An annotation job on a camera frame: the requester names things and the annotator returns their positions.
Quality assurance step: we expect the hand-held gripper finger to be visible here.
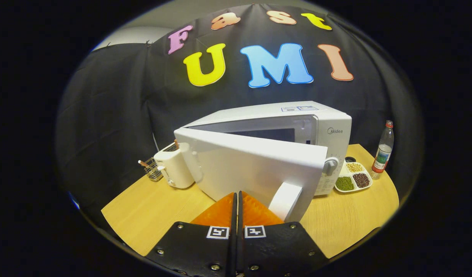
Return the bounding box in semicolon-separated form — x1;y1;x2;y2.
237;191;329;277
145;192;237;277

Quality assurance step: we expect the white toaster oven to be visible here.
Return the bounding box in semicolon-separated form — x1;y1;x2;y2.
173;101;352;224

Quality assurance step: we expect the white pop-up toaster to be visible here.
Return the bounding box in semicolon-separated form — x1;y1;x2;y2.
154;142;196;189

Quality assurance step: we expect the white divided dish of beans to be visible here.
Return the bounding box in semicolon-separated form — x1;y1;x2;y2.
334;162;373;193

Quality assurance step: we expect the clear bottle with red label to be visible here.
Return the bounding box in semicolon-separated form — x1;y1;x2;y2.
370;120;395;180

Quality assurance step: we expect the wire mesh utensil basket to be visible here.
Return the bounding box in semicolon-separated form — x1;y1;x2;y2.
138;157;164;182

